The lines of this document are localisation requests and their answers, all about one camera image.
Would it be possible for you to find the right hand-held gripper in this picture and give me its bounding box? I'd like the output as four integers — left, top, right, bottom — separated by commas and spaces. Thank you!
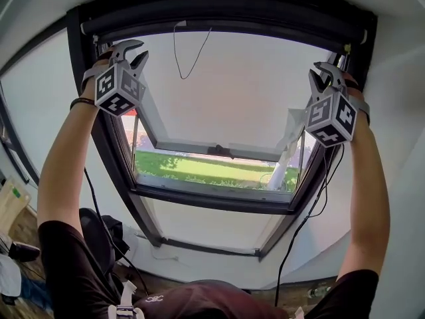
304, 61, 359, 148

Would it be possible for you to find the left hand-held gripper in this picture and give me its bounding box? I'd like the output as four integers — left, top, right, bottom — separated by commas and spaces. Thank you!
94, 39, 149, 117

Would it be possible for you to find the black insect screen roll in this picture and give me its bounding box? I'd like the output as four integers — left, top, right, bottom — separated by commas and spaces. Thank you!
81, 13, 368, 46

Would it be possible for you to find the black framed roof window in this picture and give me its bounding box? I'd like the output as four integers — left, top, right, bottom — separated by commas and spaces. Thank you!
65, 0, 379, 263

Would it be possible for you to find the person's left forearm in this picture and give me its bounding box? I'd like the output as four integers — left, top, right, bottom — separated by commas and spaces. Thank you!
37, 91, 100, 233

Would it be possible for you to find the person's right forearm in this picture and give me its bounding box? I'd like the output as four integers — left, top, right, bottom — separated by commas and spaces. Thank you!
334, 111, 390, 282

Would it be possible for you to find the person's right hand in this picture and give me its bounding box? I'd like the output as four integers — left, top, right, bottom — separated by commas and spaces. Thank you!
341, 72, 370, 113

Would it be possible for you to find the person's left hand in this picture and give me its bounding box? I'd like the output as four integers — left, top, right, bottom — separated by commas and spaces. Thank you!
80, 53, 114, 101

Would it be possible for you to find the black wristband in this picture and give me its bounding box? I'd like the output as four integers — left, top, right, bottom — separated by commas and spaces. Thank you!
69, 97, 98, 110

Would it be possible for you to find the beige paper bag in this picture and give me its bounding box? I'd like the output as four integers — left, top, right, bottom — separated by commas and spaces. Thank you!
0, 175, 31, 236

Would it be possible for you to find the clear plastic bottle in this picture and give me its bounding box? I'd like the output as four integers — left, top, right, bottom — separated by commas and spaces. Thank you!
306, 285, 333, 300

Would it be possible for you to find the person's dark maroon shirt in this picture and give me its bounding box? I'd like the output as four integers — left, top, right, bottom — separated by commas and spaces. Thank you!
37, 220, 380, 319

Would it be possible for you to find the black shoe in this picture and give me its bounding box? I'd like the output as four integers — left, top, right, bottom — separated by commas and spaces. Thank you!
7, 242, 41, 263

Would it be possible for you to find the white cloth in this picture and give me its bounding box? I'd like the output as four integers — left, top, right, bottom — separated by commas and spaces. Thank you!
0, 253, 23, 296

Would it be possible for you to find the thin black pull cord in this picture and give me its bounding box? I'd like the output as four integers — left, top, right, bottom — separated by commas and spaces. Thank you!
172, 21, 213, 80

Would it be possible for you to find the black window handle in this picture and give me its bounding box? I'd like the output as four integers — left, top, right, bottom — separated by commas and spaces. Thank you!
207, 144, 238, 160

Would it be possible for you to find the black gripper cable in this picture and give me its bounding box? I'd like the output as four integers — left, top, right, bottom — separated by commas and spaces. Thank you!
83, 167, 149, 296
276, 143, 345, 308

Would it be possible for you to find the white chest strap with buckle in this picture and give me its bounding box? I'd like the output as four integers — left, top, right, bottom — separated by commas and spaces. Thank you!
107, 280, 144, 319

